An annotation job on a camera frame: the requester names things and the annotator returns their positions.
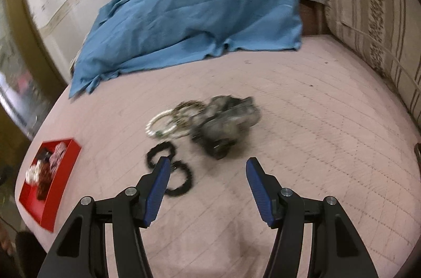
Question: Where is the grey satin scrunchie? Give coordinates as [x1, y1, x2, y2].
[190, 95, 261, 160]

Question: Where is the black claw hair clip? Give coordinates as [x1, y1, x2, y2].
[36, 147, 53, 163]

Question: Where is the pink quilted bed cover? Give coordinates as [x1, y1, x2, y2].
[14, 34, 421, 278]

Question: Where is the striped floral pillow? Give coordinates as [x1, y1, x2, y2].
[325, 0, 420, 123]

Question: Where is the stained glass wooden door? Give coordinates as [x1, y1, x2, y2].
[1, 0, 66, 140]

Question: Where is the black bead bracelet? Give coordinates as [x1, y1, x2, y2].
[162, 160, 194, 198]

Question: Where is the red white checkered scrunchie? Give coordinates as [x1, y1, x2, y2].
[48, 142, 67, 174]

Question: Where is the red shallow tray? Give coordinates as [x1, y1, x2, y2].
[19, 138, 81, 232]

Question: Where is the white pearl bracelet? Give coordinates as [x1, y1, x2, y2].
[145, 109, 192, 138]

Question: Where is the white patterned scrunchie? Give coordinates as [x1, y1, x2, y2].
[25, 160, 43, 185]

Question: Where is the black hair tie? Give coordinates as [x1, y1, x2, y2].
[146, 140, 178, 170]

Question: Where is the red dotted scrunchie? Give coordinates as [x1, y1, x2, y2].
[36, 163, 53, 200]

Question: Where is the blue blanket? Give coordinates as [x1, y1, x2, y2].
[69, 0, 303, 96]

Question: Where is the gold bead bracelet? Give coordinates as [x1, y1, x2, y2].
[172, 100, 208, 128]

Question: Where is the person's left hand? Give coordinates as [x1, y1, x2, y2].
[0, 223, 14, 257]

